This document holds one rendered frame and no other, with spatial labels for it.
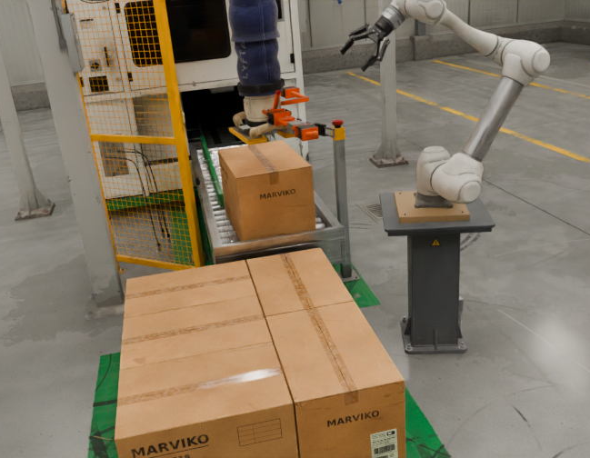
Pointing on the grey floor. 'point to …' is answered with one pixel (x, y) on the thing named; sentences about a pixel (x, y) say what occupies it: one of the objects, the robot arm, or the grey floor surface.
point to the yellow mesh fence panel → (159, 144)
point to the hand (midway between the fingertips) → (353, 59)
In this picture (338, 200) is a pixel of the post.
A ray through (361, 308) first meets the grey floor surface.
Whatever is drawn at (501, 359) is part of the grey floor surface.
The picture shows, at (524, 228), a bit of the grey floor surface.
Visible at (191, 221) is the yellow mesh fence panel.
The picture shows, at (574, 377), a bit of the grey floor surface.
